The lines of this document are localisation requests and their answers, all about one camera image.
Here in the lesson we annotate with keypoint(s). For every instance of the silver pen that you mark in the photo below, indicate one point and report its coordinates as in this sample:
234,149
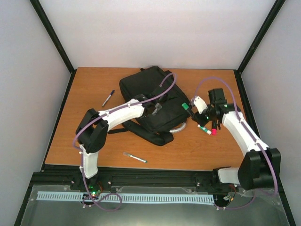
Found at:
134,157

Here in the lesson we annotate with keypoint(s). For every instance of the light blue cable duct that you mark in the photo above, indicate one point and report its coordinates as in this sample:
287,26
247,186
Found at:
128,198

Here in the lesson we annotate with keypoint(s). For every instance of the left black frame post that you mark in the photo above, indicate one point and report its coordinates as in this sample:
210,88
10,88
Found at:
37,6

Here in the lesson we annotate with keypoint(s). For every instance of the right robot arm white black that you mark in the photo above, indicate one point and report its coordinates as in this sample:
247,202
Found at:
261,164

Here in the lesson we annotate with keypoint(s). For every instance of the black aluminium rail base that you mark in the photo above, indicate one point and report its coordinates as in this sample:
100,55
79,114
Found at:
112,179

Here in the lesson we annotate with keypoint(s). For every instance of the white green glue stick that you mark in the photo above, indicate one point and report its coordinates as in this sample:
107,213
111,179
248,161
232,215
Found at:
205,129

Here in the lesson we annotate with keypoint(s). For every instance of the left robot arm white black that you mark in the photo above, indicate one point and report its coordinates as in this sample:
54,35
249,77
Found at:
91,138

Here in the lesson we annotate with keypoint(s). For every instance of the green black highlighter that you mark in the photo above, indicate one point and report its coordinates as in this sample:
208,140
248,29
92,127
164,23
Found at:
187,108

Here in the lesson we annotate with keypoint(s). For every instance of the black frame post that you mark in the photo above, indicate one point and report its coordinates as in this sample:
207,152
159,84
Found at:
260,34
37,6

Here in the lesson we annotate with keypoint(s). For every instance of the right black frame post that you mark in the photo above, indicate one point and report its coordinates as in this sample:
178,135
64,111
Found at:
260,34

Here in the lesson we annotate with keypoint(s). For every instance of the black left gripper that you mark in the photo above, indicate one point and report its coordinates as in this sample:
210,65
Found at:
158,110

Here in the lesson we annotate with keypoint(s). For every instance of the black student backpack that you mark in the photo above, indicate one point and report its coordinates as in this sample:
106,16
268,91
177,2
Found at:
149,83

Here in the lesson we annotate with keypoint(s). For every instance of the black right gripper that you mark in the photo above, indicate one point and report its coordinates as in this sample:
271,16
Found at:
198,119

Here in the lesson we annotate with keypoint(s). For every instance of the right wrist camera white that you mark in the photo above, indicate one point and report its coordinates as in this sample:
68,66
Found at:
199,103

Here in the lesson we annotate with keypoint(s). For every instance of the pink black highlighter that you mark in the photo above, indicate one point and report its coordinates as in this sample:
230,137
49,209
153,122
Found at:
214,128

